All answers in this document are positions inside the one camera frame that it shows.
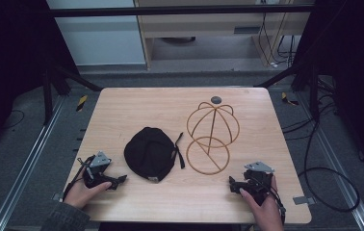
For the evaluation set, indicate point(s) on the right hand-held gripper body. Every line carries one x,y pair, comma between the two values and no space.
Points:
257,184

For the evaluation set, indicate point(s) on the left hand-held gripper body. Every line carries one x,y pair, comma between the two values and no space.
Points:
97,162

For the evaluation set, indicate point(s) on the black cap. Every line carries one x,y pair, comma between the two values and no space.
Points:
149,154

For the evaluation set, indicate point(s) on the person's right hand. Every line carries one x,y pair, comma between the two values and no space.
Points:
268,215

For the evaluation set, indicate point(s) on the person's left hand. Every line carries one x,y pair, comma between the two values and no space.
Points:
80,192

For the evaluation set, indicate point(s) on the yellow black hazard tape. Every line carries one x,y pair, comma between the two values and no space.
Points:
288,99
82,103

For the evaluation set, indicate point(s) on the grey round table grommet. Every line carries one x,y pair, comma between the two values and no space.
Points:
216,99

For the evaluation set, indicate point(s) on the white cabinet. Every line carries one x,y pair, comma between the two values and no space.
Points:
99,41

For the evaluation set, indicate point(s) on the black curtain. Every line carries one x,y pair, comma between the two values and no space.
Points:
356,64
10,64

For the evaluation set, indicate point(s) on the light wooden desk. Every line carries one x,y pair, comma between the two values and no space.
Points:
202,27

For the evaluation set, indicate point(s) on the grey metal table bracket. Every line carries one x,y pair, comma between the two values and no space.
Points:
303,200
57,196

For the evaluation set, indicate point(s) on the aluminium floor rail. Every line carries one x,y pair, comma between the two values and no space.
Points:
26,166
337,166

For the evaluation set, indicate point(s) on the black diagonal frame strut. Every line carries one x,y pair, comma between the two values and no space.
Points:
279,76
77,78

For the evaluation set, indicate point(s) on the black horizontal frame bar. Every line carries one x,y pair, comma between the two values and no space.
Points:
176,10

